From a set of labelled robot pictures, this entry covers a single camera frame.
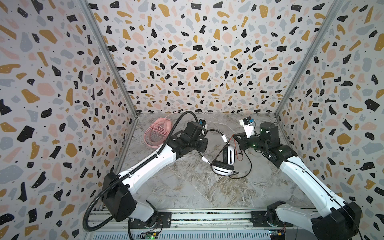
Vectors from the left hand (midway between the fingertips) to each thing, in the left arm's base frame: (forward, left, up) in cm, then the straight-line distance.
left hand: (207, 139), depth 76 cm
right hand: (+1, -13, +4) cm, 14 cm away
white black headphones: (-16, -7, +2) cm, 18 cm away
